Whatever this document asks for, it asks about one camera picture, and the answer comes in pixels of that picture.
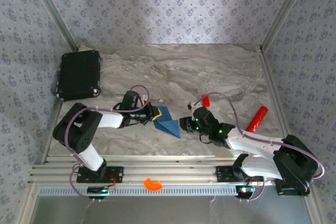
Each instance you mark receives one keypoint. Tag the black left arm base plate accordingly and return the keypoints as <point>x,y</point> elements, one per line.
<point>116,174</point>

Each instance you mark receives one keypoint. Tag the grey metal sheet panel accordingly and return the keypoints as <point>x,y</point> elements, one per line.
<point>170,211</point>

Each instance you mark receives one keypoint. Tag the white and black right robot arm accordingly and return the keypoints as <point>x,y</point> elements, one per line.
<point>252,142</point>

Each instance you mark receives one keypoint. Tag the black rectangular case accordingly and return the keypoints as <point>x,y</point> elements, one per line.
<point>78,74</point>

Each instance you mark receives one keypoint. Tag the small red block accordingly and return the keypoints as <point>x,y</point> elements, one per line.
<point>206,101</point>

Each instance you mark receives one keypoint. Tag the red textured cylinder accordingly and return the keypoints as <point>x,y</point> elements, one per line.
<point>257,119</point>

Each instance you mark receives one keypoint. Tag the orange curved plastic piece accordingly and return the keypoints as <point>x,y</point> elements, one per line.
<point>151,186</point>

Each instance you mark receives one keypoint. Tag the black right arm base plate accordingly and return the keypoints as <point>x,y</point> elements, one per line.
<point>223,174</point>

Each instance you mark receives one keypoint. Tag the circuit board with green light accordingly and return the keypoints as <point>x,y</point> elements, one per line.
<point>97,190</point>
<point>244,190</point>

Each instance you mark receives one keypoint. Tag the aluminium side rail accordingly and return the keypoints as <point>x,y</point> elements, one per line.
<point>273,90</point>
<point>45,157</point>

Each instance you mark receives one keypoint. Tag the blue cloth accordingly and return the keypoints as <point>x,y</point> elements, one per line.
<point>168,125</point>

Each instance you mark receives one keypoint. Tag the black clamp block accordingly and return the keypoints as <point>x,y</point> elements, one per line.
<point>288,190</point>

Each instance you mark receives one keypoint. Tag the aluminium corner post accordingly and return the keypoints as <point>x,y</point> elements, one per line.
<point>283,11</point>
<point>53,11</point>

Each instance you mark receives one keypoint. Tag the aluminium rail frame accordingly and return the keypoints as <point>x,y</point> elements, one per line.
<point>170,171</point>

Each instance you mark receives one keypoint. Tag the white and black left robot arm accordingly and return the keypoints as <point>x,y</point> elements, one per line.
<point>111,120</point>

